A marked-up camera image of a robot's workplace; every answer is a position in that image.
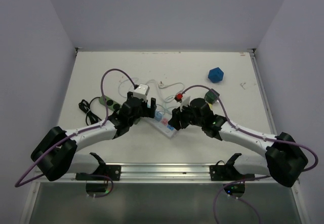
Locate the aluminium front rail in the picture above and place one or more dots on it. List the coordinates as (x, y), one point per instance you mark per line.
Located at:
(164, 171)

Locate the blue plug adapter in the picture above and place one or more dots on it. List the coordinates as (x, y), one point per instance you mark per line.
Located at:
(215, 75)

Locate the aluminium rail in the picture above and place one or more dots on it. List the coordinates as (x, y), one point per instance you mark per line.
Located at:
(164, 171)
(262, 92)

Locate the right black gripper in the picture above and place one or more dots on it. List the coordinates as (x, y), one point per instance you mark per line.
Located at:
(177, 114)

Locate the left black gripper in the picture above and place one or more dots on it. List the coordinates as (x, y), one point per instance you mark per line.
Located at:
(148, 112)

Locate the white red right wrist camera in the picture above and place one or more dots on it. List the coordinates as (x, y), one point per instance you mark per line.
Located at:
(183, 100)

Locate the aluminium right side rail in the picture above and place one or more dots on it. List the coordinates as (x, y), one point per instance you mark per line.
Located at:
(262, 92)

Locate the blue plug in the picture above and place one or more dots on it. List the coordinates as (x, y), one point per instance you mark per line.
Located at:
(158, 116)

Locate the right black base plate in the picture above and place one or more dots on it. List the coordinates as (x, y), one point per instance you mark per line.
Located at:
(225, 171)

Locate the green power strip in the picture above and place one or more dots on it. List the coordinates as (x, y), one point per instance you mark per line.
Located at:
(110, 103)

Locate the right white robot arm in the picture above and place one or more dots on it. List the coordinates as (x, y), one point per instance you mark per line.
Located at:
(279, 157)

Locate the white power strip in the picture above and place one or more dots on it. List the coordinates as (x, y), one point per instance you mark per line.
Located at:
(162, 126)

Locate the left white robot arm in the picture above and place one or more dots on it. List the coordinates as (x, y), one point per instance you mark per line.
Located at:
(57, 153)

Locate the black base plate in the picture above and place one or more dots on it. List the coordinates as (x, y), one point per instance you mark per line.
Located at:
(225, 171)
(111, 172)

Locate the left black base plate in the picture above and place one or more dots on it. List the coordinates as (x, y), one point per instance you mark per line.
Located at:
(111, 172)

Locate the dark green plug adapter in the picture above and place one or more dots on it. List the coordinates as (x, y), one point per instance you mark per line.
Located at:
(211, 96)

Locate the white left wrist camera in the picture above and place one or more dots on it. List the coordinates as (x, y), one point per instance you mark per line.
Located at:
(141, 92)

